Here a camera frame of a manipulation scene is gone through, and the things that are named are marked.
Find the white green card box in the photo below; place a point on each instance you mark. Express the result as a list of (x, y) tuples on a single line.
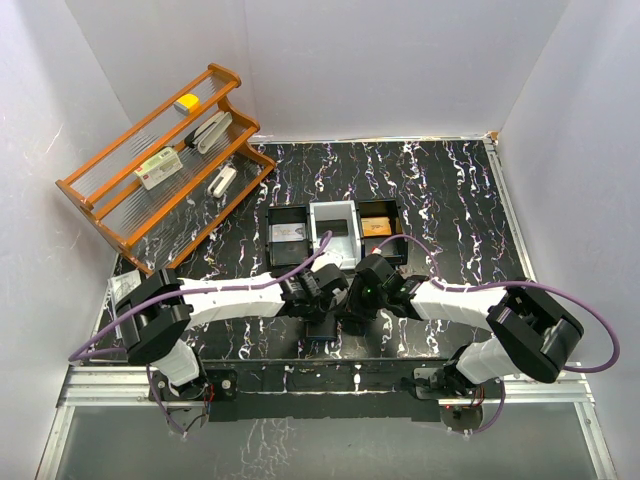
[(159, 167)]

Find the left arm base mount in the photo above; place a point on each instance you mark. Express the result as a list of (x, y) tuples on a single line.
[(211, 386)]

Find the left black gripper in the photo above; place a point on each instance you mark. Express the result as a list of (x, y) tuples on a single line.
[(316, 314)]

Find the white printed paper sheet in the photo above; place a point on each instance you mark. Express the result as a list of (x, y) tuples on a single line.
[(120, 286)]

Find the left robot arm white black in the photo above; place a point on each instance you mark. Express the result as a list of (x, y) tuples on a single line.
[(152, 336)]

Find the black leather card holder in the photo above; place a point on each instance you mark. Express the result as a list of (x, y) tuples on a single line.
[(340, 316)]

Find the silver card in left tray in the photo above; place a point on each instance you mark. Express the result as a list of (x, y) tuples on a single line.
[(288, 232)]

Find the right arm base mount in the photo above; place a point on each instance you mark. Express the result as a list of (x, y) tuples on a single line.
[(455, 395)]

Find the orange wooden shelf rack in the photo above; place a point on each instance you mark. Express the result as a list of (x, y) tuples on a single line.
[(163, 186)]

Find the aluminium frame rail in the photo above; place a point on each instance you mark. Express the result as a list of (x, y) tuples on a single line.
[(323, 419)]

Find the right black tray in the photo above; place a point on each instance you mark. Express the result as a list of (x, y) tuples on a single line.
[(393, 248)]

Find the yellow white small box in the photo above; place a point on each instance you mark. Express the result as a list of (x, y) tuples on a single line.
[(187, 103)]

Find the left black tray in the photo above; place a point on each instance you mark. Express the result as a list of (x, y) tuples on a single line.
[(287, 254)]

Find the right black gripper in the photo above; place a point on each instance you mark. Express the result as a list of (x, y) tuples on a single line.
[(356, 310)]

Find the small white stapler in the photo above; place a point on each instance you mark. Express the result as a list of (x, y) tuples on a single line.
[(221, 182)]

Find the white black stapler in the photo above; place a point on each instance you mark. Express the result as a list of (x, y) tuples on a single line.
[(207, 134)]

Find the orange card in right tray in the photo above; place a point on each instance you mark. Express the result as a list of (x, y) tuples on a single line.
[(376, 226)]

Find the black tray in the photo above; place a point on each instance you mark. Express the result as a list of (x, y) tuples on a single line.
[(393, 248), (287, 254)]

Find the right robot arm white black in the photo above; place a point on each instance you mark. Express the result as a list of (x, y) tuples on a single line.
[(531, 332)]

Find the white middle tray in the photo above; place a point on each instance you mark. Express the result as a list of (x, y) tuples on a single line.
[(341, 218)]

